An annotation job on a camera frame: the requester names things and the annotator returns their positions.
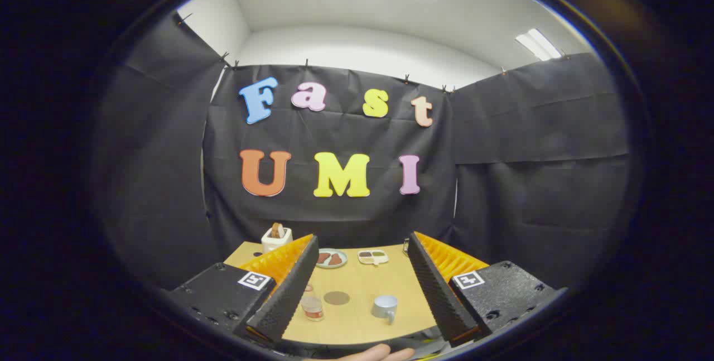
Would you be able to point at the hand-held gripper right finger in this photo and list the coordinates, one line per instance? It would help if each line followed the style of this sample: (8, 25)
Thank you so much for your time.
(435, 294)

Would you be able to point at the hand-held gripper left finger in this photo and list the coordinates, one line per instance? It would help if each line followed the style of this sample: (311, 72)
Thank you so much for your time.
(290, 294)

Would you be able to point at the clear plastic juice bottle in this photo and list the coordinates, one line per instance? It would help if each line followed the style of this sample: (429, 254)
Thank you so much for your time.
(313, 308)

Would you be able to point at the round brown coaster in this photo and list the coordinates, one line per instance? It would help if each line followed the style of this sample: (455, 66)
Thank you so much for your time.
(337, 298)

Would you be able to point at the white toy toaster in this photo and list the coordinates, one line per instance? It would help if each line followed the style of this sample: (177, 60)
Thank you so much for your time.
(276, 244)

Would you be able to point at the round plate with meat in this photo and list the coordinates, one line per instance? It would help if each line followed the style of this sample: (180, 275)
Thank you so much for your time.
(331, 259)

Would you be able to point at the brown bread slice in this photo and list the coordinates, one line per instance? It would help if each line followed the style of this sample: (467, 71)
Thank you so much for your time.
(276, 230)

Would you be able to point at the wooden table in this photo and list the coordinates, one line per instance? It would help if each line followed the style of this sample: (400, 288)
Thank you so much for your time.
(357, 280)

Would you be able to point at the cream divided food dish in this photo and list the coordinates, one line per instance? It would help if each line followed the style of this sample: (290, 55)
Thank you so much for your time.
(372, 257)

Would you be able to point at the small ceiling light panel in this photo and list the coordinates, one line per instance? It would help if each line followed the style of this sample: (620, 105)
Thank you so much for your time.
(538, 44)

